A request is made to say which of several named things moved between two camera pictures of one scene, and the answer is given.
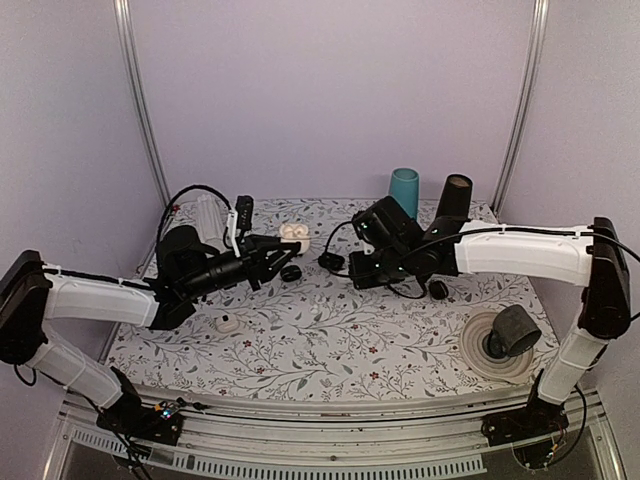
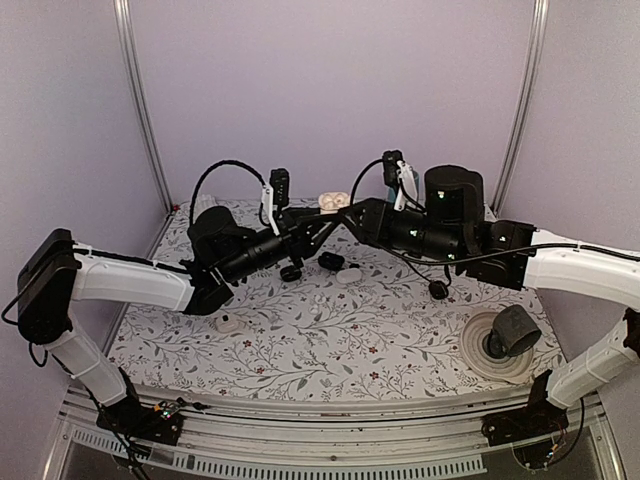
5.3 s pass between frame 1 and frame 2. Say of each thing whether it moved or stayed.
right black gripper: moved
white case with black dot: stayed
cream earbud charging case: moved
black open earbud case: stayed
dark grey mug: stayed
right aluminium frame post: stayed
